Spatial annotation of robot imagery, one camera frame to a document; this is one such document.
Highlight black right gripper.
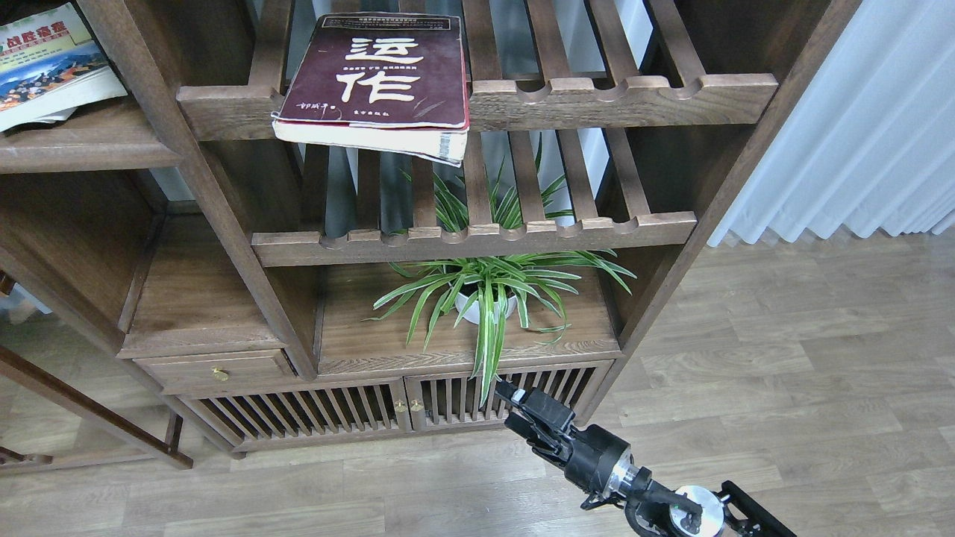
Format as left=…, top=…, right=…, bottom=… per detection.
left=495, top=380, right=654, bottom=500

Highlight maroon book white characters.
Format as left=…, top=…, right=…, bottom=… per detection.
left=272, top=11, right=469, bottom=167

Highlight colourful 300 paperback book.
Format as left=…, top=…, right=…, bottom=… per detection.
left=1, top=3, right=127, bottom=131

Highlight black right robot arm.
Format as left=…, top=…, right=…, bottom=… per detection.
left=495, top=380, right=794, bottom=536

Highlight white plant pot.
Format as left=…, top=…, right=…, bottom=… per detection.
left=454, top=284, right=516, bottom=325

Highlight green spider plant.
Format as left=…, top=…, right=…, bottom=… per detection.
left=363, top=159, right=636, bottom=404

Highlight dark wooden bookshelf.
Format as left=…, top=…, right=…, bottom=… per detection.
left=2, top=1, right=860, bottom=456

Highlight white pleated curtain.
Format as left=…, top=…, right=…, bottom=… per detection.
left=707, top=1, right=954, bottom=247

